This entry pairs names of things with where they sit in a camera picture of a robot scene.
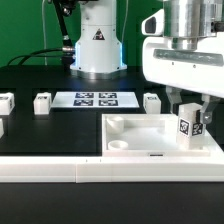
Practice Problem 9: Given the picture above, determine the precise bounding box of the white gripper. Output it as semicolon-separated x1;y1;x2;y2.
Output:
142;34;224;125

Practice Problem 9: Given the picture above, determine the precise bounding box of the white square tabletop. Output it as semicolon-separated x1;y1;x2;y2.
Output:
102;114;212;157

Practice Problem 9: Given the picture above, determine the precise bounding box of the white L-shaped fence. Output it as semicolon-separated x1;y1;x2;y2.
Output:
0;138;224;183

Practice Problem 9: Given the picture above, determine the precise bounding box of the white part at left edge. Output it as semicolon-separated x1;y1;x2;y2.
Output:
0;118;4;139

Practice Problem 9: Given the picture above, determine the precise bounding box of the white marker base plate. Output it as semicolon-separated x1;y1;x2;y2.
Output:
52;92;139;108

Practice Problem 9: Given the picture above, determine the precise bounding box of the black cable bundle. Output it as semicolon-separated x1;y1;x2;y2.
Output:
7;46;76;66

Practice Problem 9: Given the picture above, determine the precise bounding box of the white thin cable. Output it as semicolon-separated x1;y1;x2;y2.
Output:
41;0;48;66

